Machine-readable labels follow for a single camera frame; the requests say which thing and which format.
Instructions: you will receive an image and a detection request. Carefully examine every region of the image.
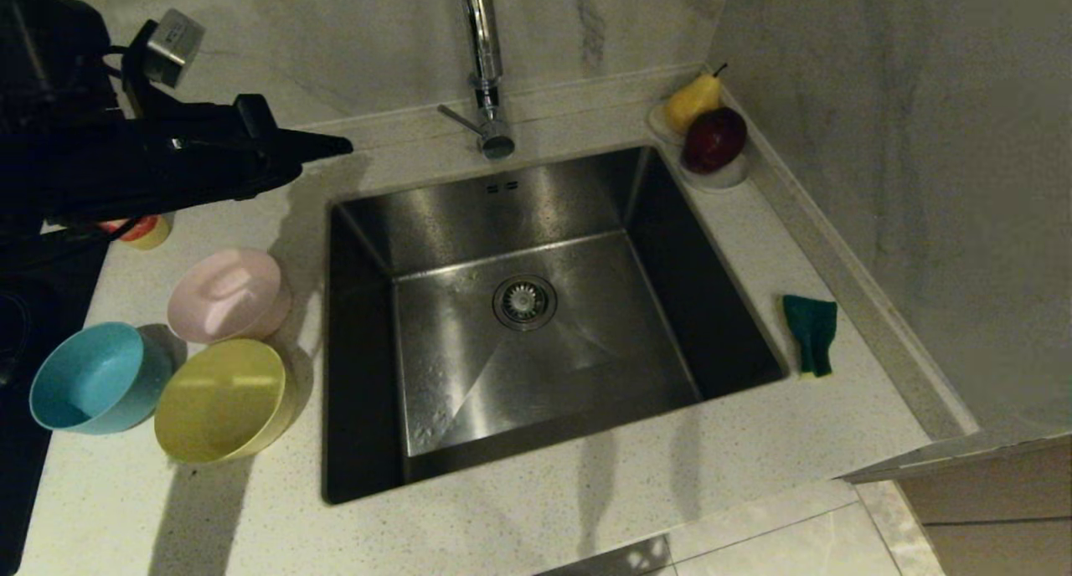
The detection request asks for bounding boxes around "orange yellow detergent bottle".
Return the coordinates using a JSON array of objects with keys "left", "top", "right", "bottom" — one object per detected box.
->
[{"left": 99, "top": 213, "right": 175, "bottom": 251}]

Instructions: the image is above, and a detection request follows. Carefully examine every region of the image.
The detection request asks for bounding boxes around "chrome faucet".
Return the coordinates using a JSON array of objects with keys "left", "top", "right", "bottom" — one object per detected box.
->
[{"left": 438, "top": 0, "right": 517, "bottom": 160}]

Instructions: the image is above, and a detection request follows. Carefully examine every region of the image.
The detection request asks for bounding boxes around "blue plastic bowl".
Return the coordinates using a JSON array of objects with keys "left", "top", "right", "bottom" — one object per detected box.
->
[{"left": 29, "top": 322, "right": 173, "bottom": 436}]

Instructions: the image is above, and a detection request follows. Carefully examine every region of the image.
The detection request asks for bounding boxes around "green and yellow sponge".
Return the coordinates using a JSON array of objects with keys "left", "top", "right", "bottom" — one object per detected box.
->
[{"left": 782, "top": 296, "right": 838, "bottom": 379}]

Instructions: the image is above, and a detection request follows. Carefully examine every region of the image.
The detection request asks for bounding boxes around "stainless steel sink basin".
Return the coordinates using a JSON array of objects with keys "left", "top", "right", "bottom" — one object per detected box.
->
[{"left": 322, "top": 145, "right": 790, "bottom": 506}]

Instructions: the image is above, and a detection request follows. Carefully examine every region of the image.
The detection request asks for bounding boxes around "pink plastic bowl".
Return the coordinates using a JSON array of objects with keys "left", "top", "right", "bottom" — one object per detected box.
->
[{"left": 167, "top": 248, "right": 293, "bottom": 345}]

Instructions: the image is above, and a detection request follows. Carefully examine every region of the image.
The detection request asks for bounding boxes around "black glass cooktop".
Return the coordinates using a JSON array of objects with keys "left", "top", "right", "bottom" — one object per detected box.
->
[{"left": 0, "top": 229, "right": 110, "bottom": 576}]

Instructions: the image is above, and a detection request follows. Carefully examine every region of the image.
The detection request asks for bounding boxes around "yellow plastic bowl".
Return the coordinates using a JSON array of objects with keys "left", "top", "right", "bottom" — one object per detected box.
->
[{"left": 154, "top": 339, "right": 296, "bottom": 465}]

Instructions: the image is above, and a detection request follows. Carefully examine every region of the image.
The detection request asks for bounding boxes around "round metal drain strainer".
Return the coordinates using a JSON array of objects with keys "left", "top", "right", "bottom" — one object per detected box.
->
[{"left": 492, "top": 275, "right": 559, "bottom": 332}]

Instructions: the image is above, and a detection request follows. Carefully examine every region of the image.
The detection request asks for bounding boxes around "small white dish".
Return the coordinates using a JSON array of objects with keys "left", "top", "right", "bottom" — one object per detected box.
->
[
  {"left": 677, "top": 153, "right": 752, "bottom": 193},
  {"left": 647, "top": 101, "right": 689, "bottom": 146}
]

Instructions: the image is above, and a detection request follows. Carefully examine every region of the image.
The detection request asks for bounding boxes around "yellow pear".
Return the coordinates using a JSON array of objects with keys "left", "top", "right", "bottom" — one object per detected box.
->
[{"left": 666, "top": 63, "right": 728, "bottom": 135}]

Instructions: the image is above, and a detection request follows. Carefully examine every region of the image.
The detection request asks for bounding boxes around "dark red apple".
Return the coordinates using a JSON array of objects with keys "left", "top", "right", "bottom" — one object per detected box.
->
[{"left": 683, "top": 105, "right": 750, "bottom": 175}]

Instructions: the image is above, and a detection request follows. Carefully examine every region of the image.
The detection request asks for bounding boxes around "light wood cabinet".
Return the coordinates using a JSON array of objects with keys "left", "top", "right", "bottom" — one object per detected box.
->
[{"left": 896, "top": 446, "right": 1072, "bottom": 576}]

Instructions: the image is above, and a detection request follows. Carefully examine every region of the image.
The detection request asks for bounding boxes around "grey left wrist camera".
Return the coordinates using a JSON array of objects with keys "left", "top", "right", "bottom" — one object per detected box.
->
[{"left": 141, "top": 8, "right": 206, "bottom": 90}]

